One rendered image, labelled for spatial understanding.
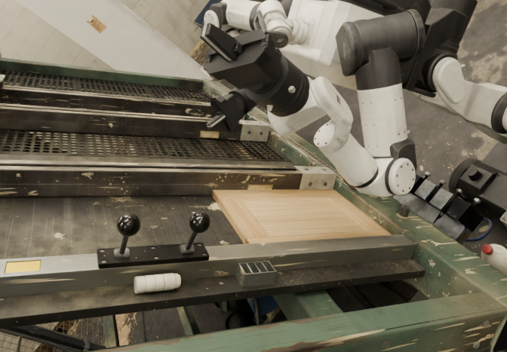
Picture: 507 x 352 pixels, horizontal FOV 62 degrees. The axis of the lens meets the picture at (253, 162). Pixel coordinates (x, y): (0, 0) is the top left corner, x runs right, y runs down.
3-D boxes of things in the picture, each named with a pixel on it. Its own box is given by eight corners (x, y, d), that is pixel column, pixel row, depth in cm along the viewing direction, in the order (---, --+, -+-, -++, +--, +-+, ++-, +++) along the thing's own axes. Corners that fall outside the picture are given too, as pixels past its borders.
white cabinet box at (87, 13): (213, 80, 500) (50, -49, 393) (183, 117, 510) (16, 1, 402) (202, 66, 551) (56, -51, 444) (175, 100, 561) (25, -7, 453)
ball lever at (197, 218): (196, 261, 81) (215, 225, 71) (176, 262, 79) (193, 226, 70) (192, 243, 83) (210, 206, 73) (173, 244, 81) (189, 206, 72)
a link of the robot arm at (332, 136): (278, 114, 74) (321, 159, 81) (321, 88, 70) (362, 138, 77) (280, 93, 79) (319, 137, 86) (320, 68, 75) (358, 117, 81)
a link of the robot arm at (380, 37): (404, 78, 92) (397, 14, 89) (422, 80, 83) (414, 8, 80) (351, 89, 92) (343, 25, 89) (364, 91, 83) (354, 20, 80)
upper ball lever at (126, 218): (132, 266, 76) (143, 228, 66) (109, 267, 74) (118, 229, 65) (130, 247, 78) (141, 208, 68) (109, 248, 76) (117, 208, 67)
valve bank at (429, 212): (520, 232, 118) (487, 194, 105) (488, 271, 119) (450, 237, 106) (400, 165, 160) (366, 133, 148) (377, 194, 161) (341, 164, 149)
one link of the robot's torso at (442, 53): (433, 47, 128) (405, 36, 123) (468, 53, 117) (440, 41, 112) (416, 87, 132) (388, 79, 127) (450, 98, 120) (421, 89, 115)
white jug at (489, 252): (526, 264, 165) (506, 245, 154) (509, 284, 165) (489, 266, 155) (503, 251, 173) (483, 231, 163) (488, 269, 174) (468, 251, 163)
